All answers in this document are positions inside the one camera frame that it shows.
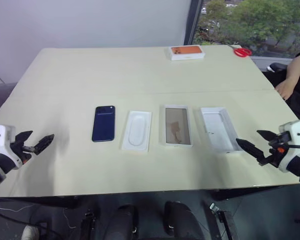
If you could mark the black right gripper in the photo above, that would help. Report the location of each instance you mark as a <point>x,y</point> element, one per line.
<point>281,140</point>

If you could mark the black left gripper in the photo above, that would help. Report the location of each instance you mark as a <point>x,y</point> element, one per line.
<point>18,150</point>

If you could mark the white phone box lid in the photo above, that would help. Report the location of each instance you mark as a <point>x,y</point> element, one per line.
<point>218,130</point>

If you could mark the dark blue smartphone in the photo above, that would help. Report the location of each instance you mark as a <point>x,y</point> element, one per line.
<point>103,123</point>

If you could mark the white moulded tray insert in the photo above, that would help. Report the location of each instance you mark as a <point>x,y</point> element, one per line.
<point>137,131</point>

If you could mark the person's bare forearm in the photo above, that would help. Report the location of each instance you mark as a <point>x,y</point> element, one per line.
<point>298,67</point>

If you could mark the white box base brown interior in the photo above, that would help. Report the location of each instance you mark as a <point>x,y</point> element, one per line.
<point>176,125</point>

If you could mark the orange print phone box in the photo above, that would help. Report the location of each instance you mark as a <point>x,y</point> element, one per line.
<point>186,53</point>

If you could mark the person's bare hand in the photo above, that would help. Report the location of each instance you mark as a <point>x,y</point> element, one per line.
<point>286,88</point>

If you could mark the black office chair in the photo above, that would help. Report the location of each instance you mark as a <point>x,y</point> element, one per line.
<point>276,67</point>

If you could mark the white shoe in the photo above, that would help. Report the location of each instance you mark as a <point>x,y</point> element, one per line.
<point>31,232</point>

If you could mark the green tree outside window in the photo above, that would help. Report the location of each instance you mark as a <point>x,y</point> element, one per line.
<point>252,22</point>

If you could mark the dark rounded shape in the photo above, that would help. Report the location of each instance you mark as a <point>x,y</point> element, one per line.
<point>125,222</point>

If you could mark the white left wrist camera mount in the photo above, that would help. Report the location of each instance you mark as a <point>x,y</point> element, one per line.
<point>0,135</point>

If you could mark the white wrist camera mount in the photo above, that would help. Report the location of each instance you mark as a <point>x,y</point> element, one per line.
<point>0,135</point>
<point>297,130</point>

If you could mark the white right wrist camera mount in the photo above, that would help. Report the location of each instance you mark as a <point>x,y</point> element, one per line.
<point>297,130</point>

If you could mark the black table frame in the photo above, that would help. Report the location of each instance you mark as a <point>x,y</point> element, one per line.
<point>52,201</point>

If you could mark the dark window frame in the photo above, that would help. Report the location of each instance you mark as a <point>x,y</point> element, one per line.
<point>192,22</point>

